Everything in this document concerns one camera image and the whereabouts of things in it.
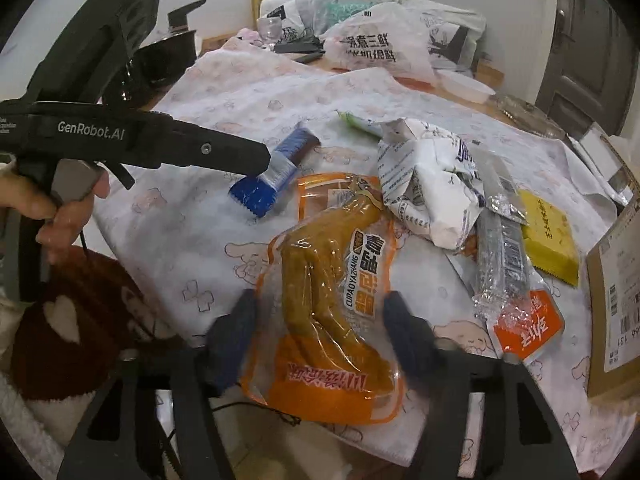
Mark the clear glass dish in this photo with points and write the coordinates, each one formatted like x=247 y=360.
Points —
x=525 y=112

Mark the white fleece cloth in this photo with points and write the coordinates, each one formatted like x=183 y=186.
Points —
x=25 y=420

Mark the white crumpled bag black print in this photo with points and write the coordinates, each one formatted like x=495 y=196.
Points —
x=450 y=35

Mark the white plastic bag black print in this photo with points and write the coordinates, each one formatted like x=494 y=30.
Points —
x=380 y=35

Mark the black cooking pot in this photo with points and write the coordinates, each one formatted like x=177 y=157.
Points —
x=165 y=60

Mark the black slender object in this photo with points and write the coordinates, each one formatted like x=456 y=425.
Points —
x=300 y=49

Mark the long clear snack packet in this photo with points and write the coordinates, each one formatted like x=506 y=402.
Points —
x=500 y=255

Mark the dark grey door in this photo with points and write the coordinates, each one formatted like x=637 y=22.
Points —
x=585 y=35

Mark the brown heart print garment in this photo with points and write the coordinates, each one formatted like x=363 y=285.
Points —
x=85 y=320

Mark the large orange chicken feet packet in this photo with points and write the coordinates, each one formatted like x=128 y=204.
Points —
x=325 y=270

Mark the person's left hand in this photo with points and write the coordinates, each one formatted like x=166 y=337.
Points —
x=75 y=220

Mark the green snack packet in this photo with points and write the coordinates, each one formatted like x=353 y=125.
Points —
x=357 y=122

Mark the small orange snack packet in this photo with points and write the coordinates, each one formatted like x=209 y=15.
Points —
x=525 y=327

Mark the small cardboard box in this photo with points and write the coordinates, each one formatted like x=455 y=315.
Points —
x=492 y=72

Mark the white plastic bowl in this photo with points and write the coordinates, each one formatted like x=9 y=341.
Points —
x=465 y=87

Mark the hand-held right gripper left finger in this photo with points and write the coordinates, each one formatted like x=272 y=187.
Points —
x=235 y=330

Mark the white pink printed tablecloth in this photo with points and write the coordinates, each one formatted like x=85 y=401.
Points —
x=200 y=240

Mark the white box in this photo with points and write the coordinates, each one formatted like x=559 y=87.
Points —
x=595 y=155

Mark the white bag green pattern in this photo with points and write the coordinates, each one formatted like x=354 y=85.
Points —
x=330 y=7

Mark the white snack packet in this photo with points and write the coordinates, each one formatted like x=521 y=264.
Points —
x=430 y=185

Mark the blue snack packet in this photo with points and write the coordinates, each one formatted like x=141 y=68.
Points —
x=255 y=195

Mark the clear glass cup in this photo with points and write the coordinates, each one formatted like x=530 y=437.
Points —
x=270 y=30

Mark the large cardboard box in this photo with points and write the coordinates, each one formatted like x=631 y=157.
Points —
x=615 y=310

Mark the yellow snack packet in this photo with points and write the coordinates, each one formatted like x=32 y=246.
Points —
x=547 y=240

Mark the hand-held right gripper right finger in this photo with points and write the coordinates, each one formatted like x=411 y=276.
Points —
x=405 y=340

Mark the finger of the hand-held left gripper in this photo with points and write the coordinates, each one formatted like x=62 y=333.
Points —
x=220 y=147

